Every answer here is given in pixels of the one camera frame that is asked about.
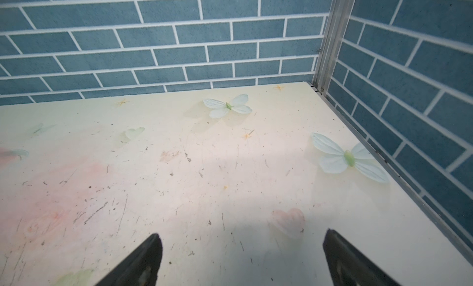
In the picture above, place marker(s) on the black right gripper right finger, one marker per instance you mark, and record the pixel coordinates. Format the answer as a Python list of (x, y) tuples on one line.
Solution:
[(349, 267)]

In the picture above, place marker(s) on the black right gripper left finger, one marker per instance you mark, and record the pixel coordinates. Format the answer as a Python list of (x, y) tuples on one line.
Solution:
[(140, 268)]

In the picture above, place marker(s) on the aluminium right corner post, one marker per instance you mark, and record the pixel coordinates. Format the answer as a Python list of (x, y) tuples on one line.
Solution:
[(334, 31)]

